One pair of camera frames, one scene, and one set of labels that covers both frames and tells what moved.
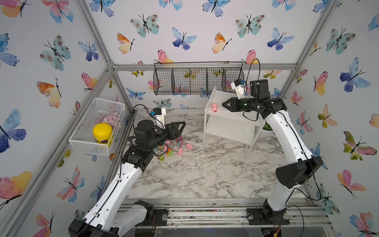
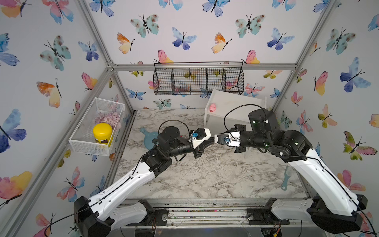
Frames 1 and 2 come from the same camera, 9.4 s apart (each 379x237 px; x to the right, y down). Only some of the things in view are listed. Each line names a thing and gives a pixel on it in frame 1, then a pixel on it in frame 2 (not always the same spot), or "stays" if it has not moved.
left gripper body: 168,136 → 196,152
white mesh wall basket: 96,132 stays
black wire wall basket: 196,78 stays
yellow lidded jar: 102,133 stays
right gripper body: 241,105 → 244,143
